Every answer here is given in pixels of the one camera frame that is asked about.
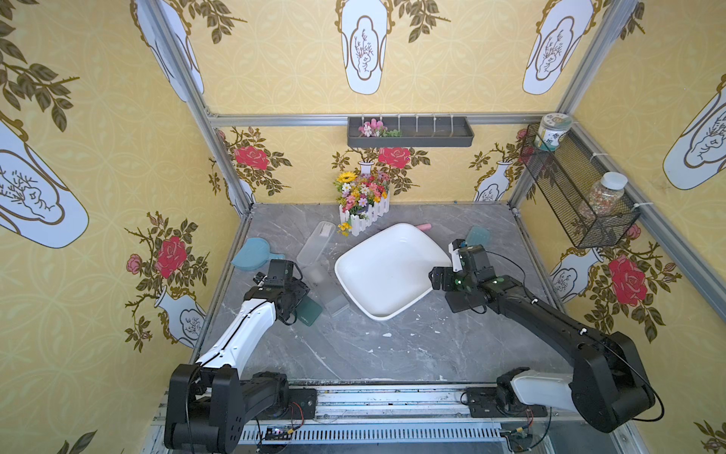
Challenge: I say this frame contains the dark green pencil case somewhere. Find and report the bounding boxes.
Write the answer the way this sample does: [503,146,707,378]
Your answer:
[296,296,323,327]

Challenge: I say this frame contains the teal translucent pencil case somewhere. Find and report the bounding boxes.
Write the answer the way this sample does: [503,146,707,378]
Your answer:
[465,226,491,248]

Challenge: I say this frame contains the black pencil case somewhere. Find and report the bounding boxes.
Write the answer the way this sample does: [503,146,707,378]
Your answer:
[445,291,488,315]

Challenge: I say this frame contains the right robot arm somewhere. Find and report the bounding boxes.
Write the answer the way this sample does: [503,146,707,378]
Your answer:
[428,239,663,433]

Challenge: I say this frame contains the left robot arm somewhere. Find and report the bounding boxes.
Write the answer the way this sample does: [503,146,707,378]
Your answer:
[164,259,310,453]

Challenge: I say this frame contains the clear plastic pencil case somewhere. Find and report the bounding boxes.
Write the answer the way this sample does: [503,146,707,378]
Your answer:
[296,221,337,268]

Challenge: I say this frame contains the white storage box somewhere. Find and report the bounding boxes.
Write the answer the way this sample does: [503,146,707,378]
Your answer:
[335,223,451,322]

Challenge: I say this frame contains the flower pot with white fence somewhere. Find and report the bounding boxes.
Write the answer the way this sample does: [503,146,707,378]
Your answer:
[335,170,391,236]

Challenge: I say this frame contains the left circuit board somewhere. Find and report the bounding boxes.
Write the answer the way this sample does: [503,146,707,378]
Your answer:
[263,426,295,443]

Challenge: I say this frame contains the circuit board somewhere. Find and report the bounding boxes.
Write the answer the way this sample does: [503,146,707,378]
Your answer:
[500,431,533,453]
[263,426,295,443]

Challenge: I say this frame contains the clear jar white lid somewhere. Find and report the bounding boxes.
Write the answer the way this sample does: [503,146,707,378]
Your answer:
[580,172,629,219]

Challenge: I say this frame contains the jar with patterned label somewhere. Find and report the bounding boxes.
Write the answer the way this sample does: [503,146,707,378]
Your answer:
[533,113,573,151]

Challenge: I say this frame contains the right circuit board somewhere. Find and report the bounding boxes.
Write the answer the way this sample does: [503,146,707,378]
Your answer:
[500,431,533,453]

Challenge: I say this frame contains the pink flowers on shelf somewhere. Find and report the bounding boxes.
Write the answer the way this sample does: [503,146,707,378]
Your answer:
[358,118,402,137]

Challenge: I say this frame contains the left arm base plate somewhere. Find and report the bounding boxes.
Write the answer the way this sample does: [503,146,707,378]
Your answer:
[278,388,318,422]

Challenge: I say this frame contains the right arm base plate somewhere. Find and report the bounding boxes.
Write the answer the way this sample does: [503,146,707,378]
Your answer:
[459,387,548,418]

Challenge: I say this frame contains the black wire basket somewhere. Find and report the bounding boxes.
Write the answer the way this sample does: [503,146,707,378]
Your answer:
[521,124,640,249]

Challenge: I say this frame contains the grey wall shelf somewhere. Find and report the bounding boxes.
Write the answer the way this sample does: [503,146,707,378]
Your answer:
[347,115,475,149]

